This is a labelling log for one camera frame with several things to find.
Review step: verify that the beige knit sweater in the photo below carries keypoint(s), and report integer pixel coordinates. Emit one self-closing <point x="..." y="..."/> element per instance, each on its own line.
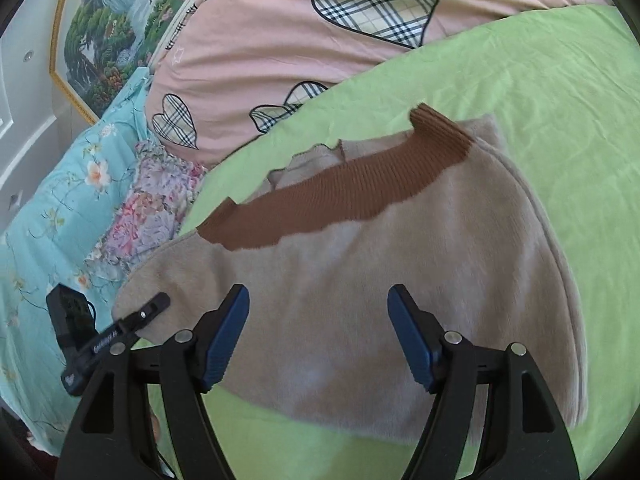
<point x="440" y="209"/>

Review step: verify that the pink purple floral pillow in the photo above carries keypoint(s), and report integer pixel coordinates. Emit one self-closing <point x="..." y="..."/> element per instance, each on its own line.
<point x="162" y="193"/>

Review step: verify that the light blue floral quilt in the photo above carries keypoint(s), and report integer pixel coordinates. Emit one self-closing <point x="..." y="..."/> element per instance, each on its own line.
<point x="48" y="243"/>

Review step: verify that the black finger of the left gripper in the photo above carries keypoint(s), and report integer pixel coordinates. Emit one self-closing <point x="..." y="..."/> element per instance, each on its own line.
<point x="147" y="309"/>

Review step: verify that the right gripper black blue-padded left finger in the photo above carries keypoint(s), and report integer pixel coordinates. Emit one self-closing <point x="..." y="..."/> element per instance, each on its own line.
<point x="111" y="435"/>

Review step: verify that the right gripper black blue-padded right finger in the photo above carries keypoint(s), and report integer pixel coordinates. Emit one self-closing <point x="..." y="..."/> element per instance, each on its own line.
<point x="524" y="436"/>

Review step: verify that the pink heart-patterned duvet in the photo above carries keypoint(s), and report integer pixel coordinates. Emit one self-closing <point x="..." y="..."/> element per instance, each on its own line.
<point x="233" y="69"/>

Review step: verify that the framed landscape painting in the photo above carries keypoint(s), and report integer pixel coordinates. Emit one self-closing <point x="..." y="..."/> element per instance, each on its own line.
<point x="96" y="45"/>

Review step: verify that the white panelled door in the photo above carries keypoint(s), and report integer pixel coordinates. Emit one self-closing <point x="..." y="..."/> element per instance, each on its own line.
<point x="34" y="118"/>

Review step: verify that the green bed sheet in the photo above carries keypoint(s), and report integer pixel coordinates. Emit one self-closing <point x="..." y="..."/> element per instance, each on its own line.
<point x="563" y="85"/>

